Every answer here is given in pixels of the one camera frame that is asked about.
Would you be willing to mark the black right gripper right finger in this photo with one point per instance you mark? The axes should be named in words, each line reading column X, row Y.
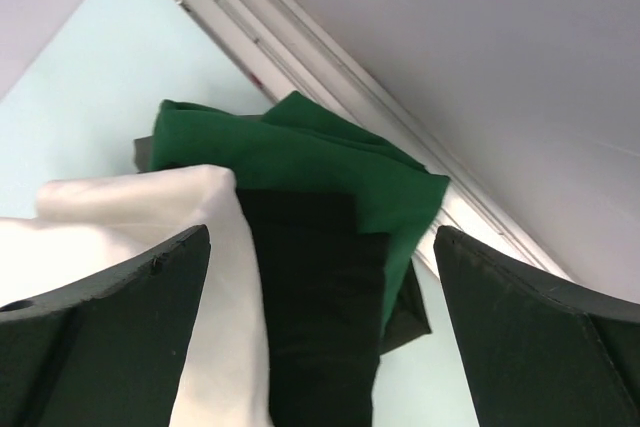
column 537, row 350

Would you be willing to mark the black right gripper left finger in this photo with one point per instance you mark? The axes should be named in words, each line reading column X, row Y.
column 109, row 349

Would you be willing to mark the white floral print t-shirt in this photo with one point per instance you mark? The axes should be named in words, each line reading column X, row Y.
column 85, row 226

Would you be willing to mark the folded black t-shirt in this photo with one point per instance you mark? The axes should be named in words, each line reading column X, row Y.
column 322, row 287

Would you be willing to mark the folded green t-shirt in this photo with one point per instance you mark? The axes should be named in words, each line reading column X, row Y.
column 300, row 146

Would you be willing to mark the right side aluminium rail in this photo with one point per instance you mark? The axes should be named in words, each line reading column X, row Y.
column 282, row 49

